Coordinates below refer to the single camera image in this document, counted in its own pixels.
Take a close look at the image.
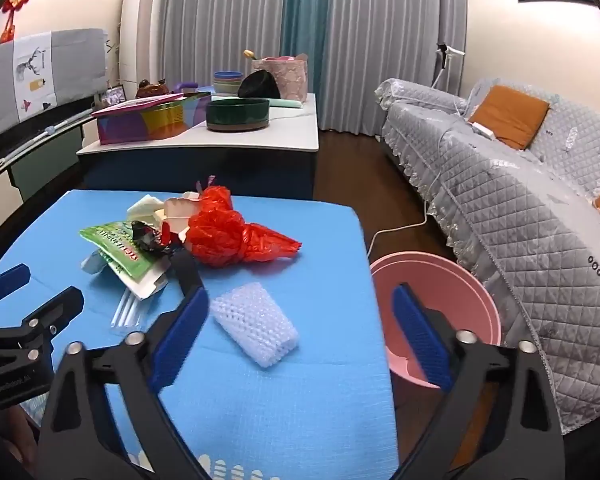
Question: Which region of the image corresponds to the black hat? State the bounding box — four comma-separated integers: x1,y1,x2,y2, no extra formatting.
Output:
237,70,282,101

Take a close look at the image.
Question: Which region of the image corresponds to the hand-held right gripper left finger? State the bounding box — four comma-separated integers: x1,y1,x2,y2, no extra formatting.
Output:
34,287,213,480

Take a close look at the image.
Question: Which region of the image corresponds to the clear straw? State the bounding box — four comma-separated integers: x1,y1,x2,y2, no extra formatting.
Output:
111,287,146,331

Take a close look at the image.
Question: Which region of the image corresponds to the white top coffee table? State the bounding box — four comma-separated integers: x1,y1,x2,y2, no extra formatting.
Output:
76,92,321,201

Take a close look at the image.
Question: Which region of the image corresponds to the white cable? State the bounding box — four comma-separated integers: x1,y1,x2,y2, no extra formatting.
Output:
367,170,441,261

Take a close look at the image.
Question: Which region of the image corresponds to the white foam fruit net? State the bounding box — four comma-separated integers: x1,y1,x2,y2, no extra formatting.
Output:
209,282,300,368

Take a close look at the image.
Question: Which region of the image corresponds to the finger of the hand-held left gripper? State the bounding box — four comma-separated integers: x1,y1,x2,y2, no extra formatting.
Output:
0,286,86,361
0,264,32,306

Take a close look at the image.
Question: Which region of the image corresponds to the pink woven basket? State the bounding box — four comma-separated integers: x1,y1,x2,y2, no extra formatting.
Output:
251,53,308,102

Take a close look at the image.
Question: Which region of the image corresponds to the small photo frame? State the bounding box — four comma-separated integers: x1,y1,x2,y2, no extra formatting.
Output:
101,85,128,107

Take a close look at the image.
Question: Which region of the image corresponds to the grey curtain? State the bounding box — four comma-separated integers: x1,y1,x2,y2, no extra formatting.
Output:
157,0,291,86
325,0,468,136

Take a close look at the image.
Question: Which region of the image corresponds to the black strap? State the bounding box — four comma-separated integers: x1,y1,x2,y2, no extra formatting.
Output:
167,249,207,297

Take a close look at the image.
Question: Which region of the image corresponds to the white standing air conditioner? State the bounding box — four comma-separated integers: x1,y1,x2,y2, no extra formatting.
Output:
118,0,165,93

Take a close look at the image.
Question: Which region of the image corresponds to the green round tin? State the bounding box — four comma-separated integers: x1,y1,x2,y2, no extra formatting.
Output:
205,98,271,133

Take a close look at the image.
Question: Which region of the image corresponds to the television cabinet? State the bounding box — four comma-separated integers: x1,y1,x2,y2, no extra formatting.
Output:
0,95,98,201

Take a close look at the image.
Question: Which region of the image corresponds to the torn red white paper box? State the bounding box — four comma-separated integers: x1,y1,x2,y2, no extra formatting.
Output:
157,194,206,246

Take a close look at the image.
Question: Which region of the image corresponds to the white rod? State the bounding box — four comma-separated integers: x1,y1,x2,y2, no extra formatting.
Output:
0,110,93,156

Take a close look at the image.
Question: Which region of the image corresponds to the colourful gift box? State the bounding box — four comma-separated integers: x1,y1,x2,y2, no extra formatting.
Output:
91,92,212,146

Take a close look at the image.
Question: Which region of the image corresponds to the grey quilted sofa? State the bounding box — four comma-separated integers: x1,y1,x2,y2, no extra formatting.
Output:
375,77,600,436

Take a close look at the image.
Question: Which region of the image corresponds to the white power strip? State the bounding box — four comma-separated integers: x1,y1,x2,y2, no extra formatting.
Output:
467,119,498,140

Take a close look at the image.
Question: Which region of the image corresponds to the white torn card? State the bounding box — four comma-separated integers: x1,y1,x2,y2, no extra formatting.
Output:
82,250,171,302

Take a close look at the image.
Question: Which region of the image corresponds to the black snack packet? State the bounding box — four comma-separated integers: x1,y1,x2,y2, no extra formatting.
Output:
130,220,173,256

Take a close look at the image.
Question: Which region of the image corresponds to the pink plastic bin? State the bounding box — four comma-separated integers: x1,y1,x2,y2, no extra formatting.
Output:
370,251,502,391

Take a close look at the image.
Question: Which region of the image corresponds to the grey deer print television cover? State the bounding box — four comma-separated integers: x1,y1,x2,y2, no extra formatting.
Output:
0,28,108,133

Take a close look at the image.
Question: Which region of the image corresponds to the teal curtain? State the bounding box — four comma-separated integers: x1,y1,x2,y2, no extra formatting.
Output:
280,0,333,131

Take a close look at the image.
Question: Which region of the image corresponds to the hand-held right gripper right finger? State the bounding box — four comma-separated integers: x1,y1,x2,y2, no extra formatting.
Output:
391,283,566,480

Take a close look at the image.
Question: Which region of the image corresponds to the stack of coloured bowls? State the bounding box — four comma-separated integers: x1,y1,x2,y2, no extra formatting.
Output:
211,70,244,95

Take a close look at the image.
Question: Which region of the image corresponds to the green snack wrapper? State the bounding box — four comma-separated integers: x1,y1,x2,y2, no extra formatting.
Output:
79,220,173,281

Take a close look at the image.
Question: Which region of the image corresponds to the red plastic bag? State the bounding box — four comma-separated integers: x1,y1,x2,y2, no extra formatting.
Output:
186,186,303,267

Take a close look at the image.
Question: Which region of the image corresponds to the white phone holder stand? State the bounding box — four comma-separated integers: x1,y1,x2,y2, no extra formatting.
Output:
432,42,466,91

